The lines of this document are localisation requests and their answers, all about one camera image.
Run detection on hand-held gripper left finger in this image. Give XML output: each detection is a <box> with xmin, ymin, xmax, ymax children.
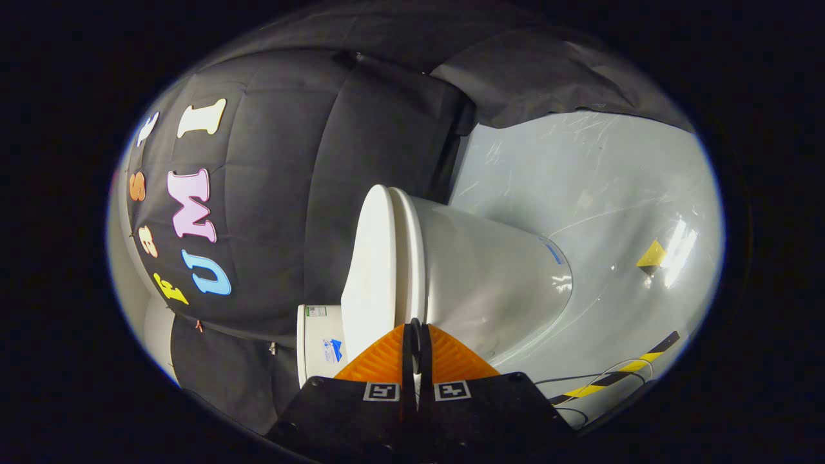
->
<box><xmin>264</xmin><ymin>318</ymin><xmax>416</xmax><ymax>464</ymax></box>

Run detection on white toilet body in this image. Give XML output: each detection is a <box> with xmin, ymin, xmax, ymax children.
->
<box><xmin>296</xmin><ymin>187</ymin><xmax>573</xmax><ymax>389</ymax></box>

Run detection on black yellow striped floor tape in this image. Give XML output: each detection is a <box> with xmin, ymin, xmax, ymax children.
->
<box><xmin>551</xmin><ymin>331</ymin><xmax>681</xmax><ymax>407</ymax></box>

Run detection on black floor cable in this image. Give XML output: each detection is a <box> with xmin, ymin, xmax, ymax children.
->
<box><xmin>534</xmin><ymin>371</ymin><xmax>645</xmax><ymax>429</ymax></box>

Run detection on yellow triangle floor tape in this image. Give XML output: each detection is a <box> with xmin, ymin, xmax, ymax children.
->
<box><xmin>637</xmin><ymin>240</ymin><xmax>668</xmax><ymax>269</ymax></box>

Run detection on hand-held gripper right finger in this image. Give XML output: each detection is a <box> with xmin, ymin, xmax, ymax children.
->
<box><xmin>416</xmin><ymin>318</ymin><xmax>576</xmax><ymax>464</ymax></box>

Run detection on white toilet lid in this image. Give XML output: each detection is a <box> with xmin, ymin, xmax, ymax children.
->
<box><xmin>340</xmin><ymin>185</ymin><xmax>403</xmax><ymax>382</ymax></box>

